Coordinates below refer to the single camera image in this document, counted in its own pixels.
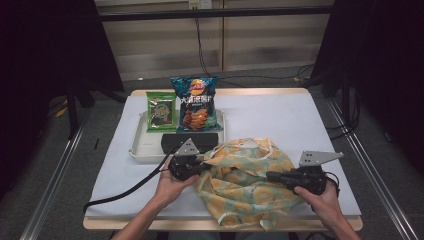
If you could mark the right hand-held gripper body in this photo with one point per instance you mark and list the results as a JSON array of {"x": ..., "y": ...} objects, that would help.
[{"x": 310, "y": 178}]

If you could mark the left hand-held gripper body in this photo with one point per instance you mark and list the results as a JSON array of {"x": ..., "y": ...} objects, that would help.
[{"x": 183, "y": 165}]

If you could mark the black snack packet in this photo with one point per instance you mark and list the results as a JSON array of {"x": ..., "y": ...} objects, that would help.
[{"x": 176, "y": 141}]

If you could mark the orange patterned fabric bag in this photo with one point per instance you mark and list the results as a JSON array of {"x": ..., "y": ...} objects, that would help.
[{"x": 246, "y": 193}]

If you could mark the white plastic tray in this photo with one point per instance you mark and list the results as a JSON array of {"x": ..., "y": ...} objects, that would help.
[{"x": 150, "y": 143}]

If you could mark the blue potato chip bag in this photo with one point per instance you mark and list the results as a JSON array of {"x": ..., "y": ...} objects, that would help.
[{"x": 196, "y": 106}]

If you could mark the green seaweed snack packet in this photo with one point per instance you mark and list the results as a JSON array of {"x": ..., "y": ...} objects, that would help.
[{"x": 161, "y": 111}]

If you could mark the person's left hand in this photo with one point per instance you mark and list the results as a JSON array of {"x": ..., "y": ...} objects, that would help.
[{"x": 173, "y": 190}]

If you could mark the person's right hand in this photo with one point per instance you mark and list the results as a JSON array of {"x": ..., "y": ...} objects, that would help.
[{"x": 320, "y": 206}]

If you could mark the white table mat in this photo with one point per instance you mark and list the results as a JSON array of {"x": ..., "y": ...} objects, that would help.
[{"x": 126, "y": 180}]

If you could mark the small black floor object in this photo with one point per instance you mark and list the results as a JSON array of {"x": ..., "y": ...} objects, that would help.
[{"x": 96, "y": 143}]

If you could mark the black metal stand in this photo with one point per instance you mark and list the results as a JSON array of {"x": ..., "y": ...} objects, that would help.
[{"x": 71, "y": 110}]

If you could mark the yellow floor tape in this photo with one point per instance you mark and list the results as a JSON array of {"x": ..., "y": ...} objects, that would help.
[{"x": 61, "y": 112}]

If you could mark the dark curtain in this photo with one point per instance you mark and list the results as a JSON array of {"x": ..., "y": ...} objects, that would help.
[
  {"x": 40, "y": 66},
  {"x": 386, "y": 66}
]

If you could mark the black horizontal metal bar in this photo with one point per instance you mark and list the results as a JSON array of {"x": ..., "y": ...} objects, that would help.
[{"x": 213, "y": 13}]

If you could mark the metal floor rail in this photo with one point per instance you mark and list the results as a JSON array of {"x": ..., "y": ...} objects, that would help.
[
  {"x": 50, "y": 193},
  {"x": 376, "y": 186}
]

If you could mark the white wall socket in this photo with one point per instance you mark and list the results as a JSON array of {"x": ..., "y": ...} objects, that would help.
[{"x": 200, "y": 4}]

